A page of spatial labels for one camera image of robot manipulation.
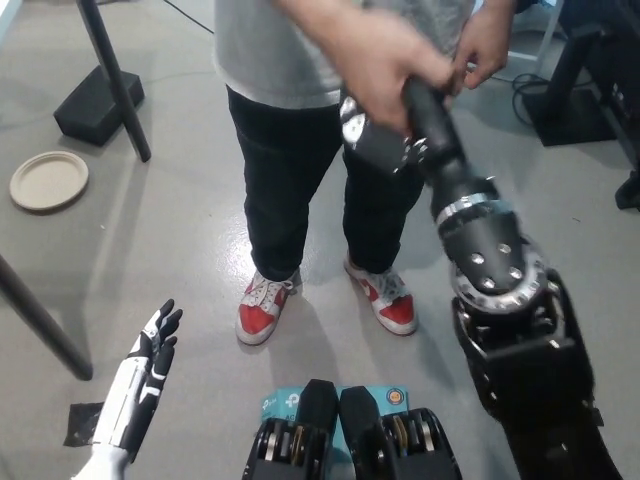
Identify black robot left body block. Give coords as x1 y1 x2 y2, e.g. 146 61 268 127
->
242 378 342 480

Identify person's right hand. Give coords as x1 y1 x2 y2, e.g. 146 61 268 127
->
338 28 457 135

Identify teal router box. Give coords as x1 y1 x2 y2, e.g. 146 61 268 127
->
259 384 412 480

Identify black flat stand base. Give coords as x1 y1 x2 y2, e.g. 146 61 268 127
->
529 73 620 148

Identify black trousers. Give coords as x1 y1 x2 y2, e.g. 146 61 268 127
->
225 83 432 282

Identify black tape patch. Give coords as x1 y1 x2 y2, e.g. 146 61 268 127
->
62 400 109 448

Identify white metal frame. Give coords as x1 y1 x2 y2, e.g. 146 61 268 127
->
506 0 562 64

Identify black foam block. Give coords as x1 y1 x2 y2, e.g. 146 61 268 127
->
52 63 147 148

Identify person's left hand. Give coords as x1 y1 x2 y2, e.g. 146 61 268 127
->
450 23 511 95

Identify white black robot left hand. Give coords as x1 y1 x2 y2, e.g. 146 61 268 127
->
91 298 185 452

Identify red white left sneaker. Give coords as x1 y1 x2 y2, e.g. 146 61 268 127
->
343 251 419 337

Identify grey T-shirt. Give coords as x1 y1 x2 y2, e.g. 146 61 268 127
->
211 0 472 110

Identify black floor cable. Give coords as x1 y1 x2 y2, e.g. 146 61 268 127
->
509 72 552 127

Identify thin black cable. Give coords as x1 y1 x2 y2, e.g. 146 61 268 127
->
173 0 217 35

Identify red white sneaker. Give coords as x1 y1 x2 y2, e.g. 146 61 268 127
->
234 266 303 347
343 251 419 337

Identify beige paper plate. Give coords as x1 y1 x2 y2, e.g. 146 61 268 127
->
9 149 91 216

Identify thin black slanted pole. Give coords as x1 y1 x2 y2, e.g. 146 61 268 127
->
74 0 153 164

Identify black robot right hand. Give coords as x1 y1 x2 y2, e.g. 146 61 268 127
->
338 78 497 207

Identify red white right sneaker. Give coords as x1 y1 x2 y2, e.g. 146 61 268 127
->
234 266 303 347

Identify thick black table leg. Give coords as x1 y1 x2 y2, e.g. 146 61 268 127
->
0 251 95 382

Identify black equipment foot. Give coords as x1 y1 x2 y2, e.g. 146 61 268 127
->
614 168 640 213

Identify black stand column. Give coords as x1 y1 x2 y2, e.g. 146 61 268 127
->
546 28 610 109

